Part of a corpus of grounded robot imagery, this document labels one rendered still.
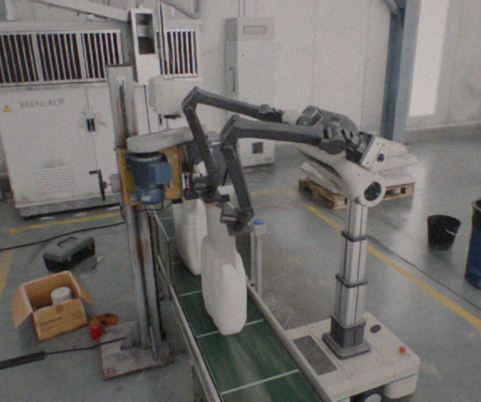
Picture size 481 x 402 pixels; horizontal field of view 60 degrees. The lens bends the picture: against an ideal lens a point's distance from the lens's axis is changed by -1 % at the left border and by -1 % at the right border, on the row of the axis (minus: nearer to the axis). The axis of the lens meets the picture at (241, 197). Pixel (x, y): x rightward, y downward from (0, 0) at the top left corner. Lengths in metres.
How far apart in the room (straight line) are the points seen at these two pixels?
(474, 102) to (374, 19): 2.96
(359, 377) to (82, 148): 3.81
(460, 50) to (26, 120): 7.39
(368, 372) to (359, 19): 6.15
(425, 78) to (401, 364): 6.73
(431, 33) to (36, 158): 6.72
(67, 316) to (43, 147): 2.38
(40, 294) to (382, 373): 2.44
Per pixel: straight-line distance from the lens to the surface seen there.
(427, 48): 8.59
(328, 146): 1.55
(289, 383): 2.12
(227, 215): 1.81
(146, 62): 4.50
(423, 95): 8.67
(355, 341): 2.47
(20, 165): 5.15
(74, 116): 5.00
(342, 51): 7.49
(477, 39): 9.43
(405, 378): 2.58
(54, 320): 3.19
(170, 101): 2.08
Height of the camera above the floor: 1.86
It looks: 20 degrees down
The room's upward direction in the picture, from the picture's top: 1 degrees counter-clockwise
